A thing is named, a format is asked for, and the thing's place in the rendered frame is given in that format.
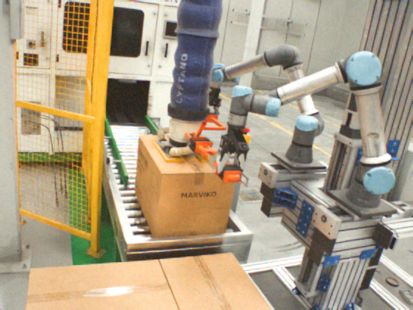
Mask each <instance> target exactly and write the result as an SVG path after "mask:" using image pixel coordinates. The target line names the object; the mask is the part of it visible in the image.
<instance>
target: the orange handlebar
mask: <svg viewBox="0 0 413 310"><path fill-rule="evenodd" d="M210 121H211V122H213V123H214V124H216V126H218V127H210V126H205V128H204V131H225V130H226V127H225V126H224V125H222V124H221V123H219V122H218V121H217V120H216V119H214V118H213V117H211V118H210ZM185 137H186V138H187V139H188V140H190V138H191V136H190V135H189V134H188V133H186V134H185ZM198 150H199V151H200V152H201V153H202V154H201V155H202V156H203V157H204V158H207V159H208V156H209V155H217V154H216V152H217V151H216V150H215V149H214V148H210V147H209V146H207V147H205V148H202V147H201V146H198ZM207 152H209V154H208V153H207ZM239 178H240V176H239V175H228V176H227V179H228V180H232V181H235V180H238V179H239Z"/></svg>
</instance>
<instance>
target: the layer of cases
mask: <svg viewBox="0 0 413 310"><path fill-rule="evenodd" d="M26 302H27V306H26V310H272V309H271V308H270V306H269V304H268V302H266V300H265V299H264V297H263V296H262V295H261V294H260V291H259V289H257V287H256V286H255V285H254V283H252V281H251V279H250V278H249V276H248V275H247V274H246V272H245V270H244V269H243V267H242V266H241V265H240V264H239V263H238V261H237V259H236V258H235V257H234V256H233V254H232V252H230V253H223V254H215V255H202V256H194V257H186V258H185V257H180V258H167V259H159V261H158V260H152V261H149V260H146V261H132V262H119V263H99V264H92V265H88V264H86V265H79V266H59V267H56V266H54V267H47V268H34V269H30V271H29V284H28V292H27V301H26Z"/></svg>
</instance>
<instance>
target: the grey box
mask: <svg viewBox="0 0 413 310"><path fill-rule="evenodd" d="M24 9H25V0H10V15H11V16H10V30H11V36H10V39H11V38H12V39H18V40H20V39H21V38H23V37H24V27H25V23H24Z"/></svg>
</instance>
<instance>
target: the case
mask: <svg viewBox="0 0 413 310"><path fill-rule="evenodd" d="M158 139H159V138H158V136H156V135H139V137H138V147H137V157H136V176H135V194H136V197H137V198H138V201H139V204H140V206H141V208H142V211H143V213H144V215H145V218H146V221H147V224H148V226H149V228H150V231H151V232H152V235H153V238H175V237H184V236H194V235H211V234H221V233H226V228H227V224H228V219H229V212H230V207H231V203H232V195H233V190H234V186H235V183H234V182H230V183H223V182H222V180H221V179H220V178H219V177H218V175H215V172H216V170H213V169H211V167H210V166H208V164H207V162H199V161H198V159H197V158H196V157H195V156H190V155H189V154H188V155H183V156H182V155H181V156H182V157H183V158H184V163H166V162H165V160H164V159H163V158H162V156H161V154H160V153H159V152H158V150H157V149H156V147H155V145H154V144H153V143H152V140H158Z"/></svg>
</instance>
